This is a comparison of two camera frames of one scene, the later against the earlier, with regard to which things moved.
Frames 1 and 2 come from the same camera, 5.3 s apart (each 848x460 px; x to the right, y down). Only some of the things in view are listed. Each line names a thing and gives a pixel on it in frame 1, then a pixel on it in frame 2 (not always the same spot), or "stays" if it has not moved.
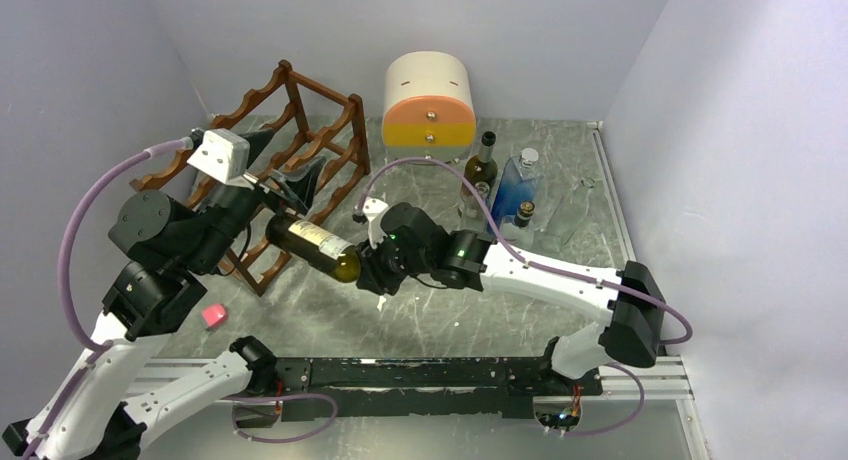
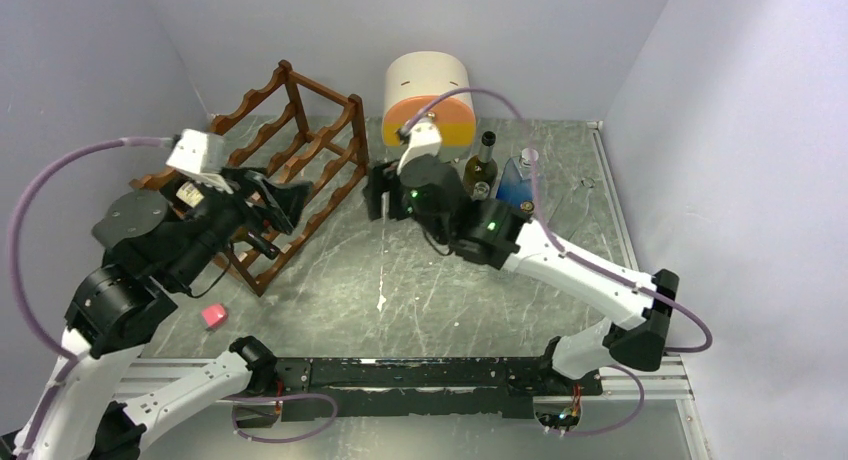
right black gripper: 372,274 to 384,177
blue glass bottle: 520,177 stays
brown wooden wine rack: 290,135 stays
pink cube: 214,315 stays
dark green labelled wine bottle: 315,246 to 188,193
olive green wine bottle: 482,175 stays
